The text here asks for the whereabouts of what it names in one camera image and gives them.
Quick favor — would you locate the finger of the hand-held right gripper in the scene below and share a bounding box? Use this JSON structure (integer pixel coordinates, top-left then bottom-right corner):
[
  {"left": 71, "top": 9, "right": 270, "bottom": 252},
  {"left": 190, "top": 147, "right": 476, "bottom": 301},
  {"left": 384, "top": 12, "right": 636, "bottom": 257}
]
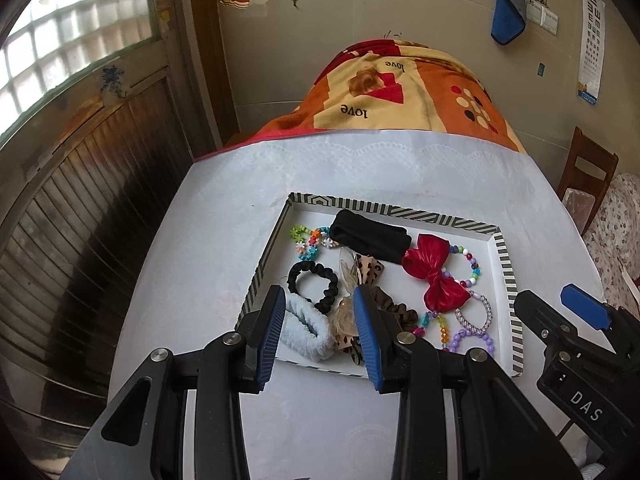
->
[
  {"left": 514, "top": 290, "right": 582, "bottom": 357},
  {"left": 560, "top": 284, "right": 640, "bottom": 362}
]

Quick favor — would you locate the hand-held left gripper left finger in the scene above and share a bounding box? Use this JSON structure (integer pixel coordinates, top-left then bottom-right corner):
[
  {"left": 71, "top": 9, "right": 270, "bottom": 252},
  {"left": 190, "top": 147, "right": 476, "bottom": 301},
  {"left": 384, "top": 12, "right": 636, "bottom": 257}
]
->
[{"left": 82, "top": 285, "right": 287, "bottom": 480}]

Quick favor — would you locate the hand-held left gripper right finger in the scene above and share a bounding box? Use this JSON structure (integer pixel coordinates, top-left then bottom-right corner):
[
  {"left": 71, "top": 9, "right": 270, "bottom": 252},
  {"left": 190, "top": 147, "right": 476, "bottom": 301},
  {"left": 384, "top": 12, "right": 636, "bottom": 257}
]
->
[{"left": 352, "top": 285, "right": 583, "bottom": 480}]

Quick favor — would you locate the leopard print hair bow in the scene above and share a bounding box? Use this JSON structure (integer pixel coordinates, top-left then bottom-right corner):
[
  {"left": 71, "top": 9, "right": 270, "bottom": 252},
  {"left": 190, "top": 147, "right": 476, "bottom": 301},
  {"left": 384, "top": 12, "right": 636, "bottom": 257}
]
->
[{"left": 327, "top": 296, "right": 366, "bottom": 367}]

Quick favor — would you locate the brown scrunchie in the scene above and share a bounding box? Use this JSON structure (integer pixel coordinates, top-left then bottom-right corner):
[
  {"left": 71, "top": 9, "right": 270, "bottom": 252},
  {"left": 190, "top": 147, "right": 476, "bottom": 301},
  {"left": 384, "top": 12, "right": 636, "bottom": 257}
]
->
[{"left": 372, "top": 285, "right": 420, "bottom": 333}]

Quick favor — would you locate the white tray with striped rim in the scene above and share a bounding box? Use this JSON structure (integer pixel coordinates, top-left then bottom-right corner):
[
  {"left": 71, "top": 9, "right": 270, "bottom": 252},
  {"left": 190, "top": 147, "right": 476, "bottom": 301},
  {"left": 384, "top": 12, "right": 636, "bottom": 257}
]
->
[{"left": 235, "top": 191, "right": 525, "bottom": 378}]

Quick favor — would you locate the purple bead bracelet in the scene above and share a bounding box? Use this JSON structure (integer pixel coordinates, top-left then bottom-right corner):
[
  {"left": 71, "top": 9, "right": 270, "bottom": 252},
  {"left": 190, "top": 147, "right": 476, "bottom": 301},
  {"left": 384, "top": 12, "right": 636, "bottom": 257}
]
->
[{"left": 447, "top": 331, "right": 496, "bottom": 361}]

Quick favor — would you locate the colourful crystal bead bracelet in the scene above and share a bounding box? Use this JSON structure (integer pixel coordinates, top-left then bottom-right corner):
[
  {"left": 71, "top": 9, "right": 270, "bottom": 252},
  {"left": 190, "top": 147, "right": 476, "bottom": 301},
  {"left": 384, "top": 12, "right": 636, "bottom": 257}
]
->
[{"left": 412, "top": 310, "right": 456, "bottom": 350}]

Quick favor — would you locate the leopard print hair clip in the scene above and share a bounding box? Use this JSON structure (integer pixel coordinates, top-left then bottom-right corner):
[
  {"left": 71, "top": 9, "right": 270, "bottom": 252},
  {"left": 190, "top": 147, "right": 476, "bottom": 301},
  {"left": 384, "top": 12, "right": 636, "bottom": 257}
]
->
[{"left": 337, "top": 247, "right": 386, "bottom": 293}]

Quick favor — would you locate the white and colourful bead bracelet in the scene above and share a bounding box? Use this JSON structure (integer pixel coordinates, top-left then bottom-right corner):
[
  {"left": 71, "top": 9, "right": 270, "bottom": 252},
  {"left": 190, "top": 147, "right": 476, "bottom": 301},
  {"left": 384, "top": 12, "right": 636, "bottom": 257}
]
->
[{"left": 442, "top": 245, "right": 486, "bottom": 301}]

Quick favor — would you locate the flower bead bracelet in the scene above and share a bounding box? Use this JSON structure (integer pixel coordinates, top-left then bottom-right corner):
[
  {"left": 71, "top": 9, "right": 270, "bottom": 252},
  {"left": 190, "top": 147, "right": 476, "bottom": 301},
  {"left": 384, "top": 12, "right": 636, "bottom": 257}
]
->
[{"left": 290, "top": 225, "right": 341, "bottom": 261}]

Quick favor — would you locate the red satin bow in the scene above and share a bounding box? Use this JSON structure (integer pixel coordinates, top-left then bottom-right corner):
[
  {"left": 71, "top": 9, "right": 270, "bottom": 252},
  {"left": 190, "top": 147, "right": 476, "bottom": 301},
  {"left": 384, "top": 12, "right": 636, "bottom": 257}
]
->
[{"left": 402, "top": 233, "right": 473, "bottom": 312}]

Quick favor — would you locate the black cloth headband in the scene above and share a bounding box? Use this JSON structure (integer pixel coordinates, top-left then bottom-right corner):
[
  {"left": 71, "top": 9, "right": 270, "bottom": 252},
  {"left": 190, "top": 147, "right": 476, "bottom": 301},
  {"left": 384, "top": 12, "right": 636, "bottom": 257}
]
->
[{"left": 329, "top": 209, "right": 413, "bottom": 267}]

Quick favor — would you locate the grey fluffy scrunchie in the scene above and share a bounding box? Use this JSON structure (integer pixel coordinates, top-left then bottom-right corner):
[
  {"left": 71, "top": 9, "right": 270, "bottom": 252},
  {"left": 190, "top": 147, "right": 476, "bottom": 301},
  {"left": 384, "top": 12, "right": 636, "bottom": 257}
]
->
[{"left": 274, "top": 292, "right": 336, "bottom": 363}]

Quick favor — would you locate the black scrunchie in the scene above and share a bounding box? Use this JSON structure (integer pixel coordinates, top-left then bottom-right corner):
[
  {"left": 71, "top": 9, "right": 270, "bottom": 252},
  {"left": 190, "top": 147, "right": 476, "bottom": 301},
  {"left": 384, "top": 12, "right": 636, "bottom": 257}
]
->
[{"left": 287, "top": 261, "right": 341, "bottom": 317}]

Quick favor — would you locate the floral cloth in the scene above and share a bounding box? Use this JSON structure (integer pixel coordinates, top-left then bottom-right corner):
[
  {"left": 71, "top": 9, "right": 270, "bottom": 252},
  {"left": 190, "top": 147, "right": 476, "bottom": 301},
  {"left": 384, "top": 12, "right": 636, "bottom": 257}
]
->
[{"left": 582, "top": 172, "right": 640, "bottom": 318}]

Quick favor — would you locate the wooden chair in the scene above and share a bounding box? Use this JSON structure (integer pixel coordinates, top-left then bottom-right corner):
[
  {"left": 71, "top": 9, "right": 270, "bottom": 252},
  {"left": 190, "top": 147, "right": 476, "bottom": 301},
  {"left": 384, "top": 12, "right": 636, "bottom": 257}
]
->
[{"left": 555, "top": 126, "right": 621, "bottom": 241}]

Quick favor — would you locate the brown wooden shutter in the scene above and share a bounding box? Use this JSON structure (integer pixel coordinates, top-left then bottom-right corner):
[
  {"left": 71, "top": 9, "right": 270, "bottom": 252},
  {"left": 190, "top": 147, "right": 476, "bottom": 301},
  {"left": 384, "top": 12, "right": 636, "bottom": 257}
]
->
[{"left": 0, "top": 67, "right": 201, "bottom": 461}]

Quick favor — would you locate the orange printed blanket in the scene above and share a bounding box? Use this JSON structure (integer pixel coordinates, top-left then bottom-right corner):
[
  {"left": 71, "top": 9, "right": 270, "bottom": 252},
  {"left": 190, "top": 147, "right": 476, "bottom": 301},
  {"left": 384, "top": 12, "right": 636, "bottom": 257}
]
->
[{"left": 195, "top": 39, "right": 531, "bottom": 161}]

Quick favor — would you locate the eye chart poster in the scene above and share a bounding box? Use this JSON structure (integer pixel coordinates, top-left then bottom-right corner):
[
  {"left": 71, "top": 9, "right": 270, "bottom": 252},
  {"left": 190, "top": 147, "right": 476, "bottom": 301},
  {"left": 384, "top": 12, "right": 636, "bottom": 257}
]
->
[{"left": 577, "top": 0, "right": 607, "bottom": 107}]

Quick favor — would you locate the blue and grey towel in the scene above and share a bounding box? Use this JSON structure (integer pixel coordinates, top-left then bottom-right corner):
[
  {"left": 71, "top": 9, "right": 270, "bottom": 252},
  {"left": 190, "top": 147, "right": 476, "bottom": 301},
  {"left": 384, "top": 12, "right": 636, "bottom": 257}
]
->
[{"left": 482, "top": 0, "right": 528, "bottom": 46}]

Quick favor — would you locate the glass block window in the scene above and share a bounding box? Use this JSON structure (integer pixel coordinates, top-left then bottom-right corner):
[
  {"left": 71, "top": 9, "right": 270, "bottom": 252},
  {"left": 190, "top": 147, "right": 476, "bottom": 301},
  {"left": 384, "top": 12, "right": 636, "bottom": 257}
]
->
[{"left": 0, "top": 0, "right": 168, "bottom": 136}]

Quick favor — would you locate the brown wooden door frame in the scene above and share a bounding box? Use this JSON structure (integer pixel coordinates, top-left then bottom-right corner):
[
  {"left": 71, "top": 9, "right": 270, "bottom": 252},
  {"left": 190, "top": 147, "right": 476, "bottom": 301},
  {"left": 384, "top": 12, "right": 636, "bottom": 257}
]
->
[{"left": 167, "top": 0, "right": 241, "bottom": 156}]

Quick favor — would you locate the white wall switch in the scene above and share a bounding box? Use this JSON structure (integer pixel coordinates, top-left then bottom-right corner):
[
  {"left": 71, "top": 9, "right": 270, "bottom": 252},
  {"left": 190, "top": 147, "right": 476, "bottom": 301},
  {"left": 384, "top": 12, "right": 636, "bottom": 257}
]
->
[{"left": 525, "top": 0, "right": 560, "bottom": 36}]

